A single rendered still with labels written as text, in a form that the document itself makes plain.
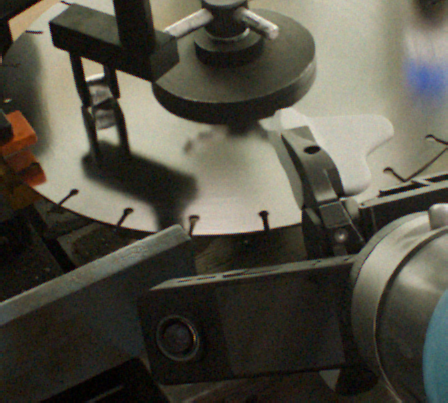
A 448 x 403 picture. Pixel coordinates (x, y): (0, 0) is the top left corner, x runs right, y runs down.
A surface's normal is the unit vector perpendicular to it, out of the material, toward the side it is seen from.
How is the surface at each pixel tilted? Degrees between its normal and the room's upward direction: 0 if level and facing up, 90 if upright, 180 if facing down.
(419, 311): 63
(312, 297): 59
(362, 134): 2
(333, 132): 2
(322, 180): 15
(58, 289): 0
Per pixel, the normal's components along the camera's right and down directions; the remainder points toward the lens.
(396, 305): -0.94, -0.31
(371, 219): 0.13, 0.08
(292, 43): -0.01, -0.77
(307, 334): -0.38, 0.14
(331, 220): -0.04, -0.55
